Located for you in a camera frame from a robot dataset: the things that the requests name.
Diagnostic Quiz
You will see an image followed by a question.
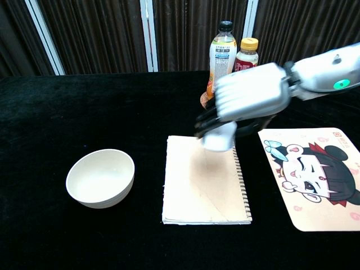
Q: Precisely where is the clear bottle black cap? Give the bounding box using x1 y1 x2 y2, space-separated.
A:
206 20 238 100

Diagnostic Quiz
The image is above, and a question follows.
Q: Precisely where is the cartoon girl mouse pad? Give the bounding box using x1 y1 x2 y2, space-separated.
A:
258 128 360 232

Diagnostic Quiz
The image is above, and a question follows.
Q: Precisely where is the white metal frame post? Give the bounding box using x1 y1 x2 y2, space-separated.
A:
242 0 259 40
139 0 160 73
24 0 66 76

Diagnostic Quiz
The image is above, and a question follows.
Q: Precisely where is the red label bottle yellow cap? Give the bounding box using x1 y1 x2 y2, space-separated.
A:
232 37 259 74

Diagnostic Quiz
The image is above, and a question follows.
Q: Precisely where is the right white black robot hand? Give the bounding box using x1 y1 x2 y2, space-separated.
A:
195 62 293 139

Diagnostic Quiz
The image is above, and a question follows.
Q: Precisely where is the beige spiral notebook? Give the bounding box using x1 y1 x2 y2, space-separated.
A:
162 134 253 226

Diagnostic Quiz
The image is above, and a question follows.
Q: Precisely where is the black velvet tablecloth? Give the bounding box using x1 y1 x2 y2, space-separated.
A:
0 67 360 270

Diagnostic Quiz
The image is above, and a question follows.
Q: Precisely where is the orange woven round coaster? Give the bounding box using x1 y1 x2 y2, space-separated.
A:
199 94 216 110

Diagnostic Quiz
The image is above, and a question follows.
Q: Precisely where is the dark brown pleated curtain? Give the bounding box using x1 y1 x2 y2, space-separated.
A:
153 0 249 73
0 0 57 79
36 0 150 76
253 0 360 70

